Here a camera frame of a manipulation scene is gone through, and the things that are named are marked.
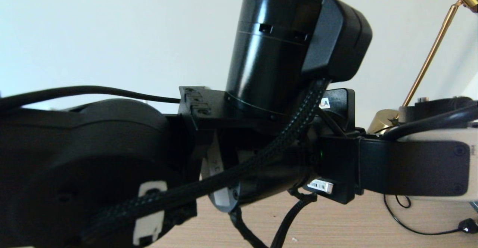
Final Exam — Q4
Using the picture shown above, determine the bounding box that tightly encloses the brass desk lamp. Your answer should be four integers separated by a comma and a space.
368, 0, 478, 134

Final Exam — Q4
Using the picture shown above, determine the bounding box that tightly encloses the black braided cable sleeve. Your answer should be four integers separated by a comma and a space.
80, 78, 331, 248

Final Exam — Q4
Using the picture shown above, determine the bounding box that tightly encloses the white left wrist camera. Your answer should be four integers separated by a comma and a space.
358, 127, 478, 204

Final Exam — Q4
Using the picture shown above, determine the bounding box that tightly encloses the black power cord with plug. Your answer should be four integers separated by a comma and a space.
384, 195, 478, 236

